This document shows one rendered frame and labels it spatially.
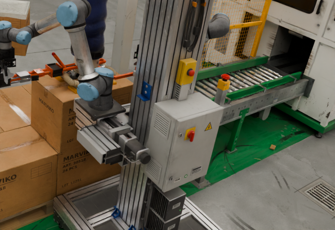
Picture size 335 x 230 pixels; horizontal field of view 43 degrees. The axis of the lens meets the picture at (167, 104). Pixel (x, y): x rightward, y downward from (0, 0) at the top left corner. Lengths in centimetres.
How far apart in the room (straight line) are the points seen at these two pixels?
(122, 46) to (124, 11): 37
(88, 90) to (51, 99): 60
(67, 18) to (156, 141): 80
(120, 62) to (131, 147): 225
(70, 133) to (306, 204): 216
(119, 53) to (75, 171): 169
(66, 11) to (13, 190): 130
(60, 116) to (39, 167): 38
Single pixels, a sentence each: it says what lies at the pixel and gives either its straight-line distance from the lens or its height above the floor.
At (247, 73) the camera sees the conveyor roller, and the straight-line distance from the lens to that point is 473.
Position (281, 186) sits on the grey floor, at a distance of 405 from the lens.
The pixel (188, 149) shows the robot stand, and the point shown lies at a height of 102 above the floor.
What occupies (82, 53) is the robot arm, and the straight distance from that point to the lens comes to 227.
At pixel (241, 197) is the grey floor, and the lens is 376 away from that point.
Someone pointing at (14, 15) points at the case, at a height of 100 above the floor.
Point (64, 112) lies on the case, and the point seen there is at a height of 87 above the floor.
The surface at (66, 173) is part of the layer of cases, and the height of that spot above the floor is 34.
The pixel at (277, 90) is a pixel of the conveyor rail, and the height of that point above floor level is 59.
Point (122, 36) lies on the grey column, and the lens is 437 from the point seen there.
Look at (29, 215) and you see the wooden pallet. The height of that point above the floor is 2.
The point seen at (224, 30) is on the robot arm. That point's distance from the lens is 264.
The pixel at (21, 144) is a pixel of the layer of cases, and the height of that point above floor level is 54.
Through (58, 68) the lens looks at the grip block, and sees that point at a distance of 284.
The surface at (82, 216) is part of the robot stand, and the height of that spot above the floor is 23.
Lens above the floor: 229
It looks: 28 degrees down
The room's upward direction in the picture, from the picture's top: 11 degrees clockwise
